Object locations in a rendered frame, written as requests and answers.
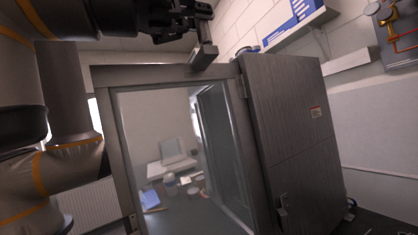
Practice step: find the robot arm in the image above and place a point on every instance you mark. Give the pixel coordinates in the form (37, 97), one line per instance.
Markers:
(19, 81)

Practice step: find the brass regulator valve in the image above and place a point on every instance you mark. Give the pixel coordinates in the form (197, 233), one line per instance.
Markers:
(390, 31)

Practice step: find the red and white label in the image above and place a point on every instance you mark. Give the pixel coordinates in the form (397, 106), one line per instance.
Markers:
(315, 112)

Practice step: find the grey metal bracket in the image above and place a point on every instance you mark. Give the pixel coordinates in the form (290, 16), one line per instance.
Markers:
(134, 223)

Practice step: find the white round pressure gauge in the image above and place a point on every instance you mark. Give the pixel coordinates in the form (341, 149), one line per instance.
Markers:
(371, 9)

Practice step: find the short orange copper pipe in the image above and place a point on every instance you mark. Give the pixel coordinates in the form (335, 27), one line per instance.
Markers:
(405, 50)

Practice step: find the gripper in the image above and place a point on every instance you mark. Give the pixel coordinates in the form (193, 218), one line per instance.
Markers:
(163, 19)

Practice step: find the blue round tin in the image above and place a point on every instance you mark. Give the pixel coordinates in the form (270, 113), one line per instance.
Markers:
(256, 48)

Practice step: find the grey cabinet side clasp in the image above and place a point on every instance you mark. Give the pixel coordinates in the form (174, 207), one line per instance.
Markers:
(283, 215)

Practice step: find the glass cabinet door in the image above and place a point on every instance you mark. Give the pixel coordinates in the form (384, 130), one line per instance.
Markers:
(109, 117)

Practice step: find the white radiator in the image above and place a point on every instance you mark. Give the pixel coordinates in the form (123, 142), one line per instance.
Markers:
(88, 205)

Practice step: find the white wall trunking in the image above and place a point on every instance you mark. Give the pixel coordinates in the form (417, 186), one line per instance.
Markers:
(346, 62)

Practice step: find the grey gas panel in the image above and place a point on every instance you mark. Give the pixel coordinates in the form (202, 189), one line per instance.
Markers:
(401, 62)

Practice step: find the dark grey round knob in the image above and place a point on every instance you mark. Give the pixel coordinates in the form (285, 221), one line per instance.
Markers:
(385, 14)

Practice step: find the red valve lever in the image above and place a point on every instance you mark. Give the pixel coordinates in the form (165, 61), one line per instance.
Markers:
(405, 34)

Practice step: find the grey door hinge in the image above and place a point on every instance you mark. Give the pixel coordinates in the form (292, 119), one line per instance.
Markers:
(241, 86)

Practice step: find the grey steel desiccator cabinet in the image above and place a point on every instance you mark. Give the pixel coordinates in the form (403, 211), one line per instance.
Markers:
(294, 98)

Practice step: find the blue and white sign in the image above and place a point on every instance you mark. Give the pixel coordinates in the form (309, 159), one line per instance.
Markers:
(281, 32)

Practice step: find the white foot bracket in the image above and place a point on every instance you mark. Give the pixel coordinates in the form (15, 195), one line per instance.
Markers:
(349, 217)

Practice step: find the white wall shelf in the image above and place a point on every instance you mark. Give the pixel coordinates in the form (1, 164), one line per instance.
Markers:
(323, 16)

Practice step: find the silver round tin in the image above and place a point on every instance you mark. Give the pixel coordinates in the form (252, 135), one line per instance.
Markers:
(243, 51)

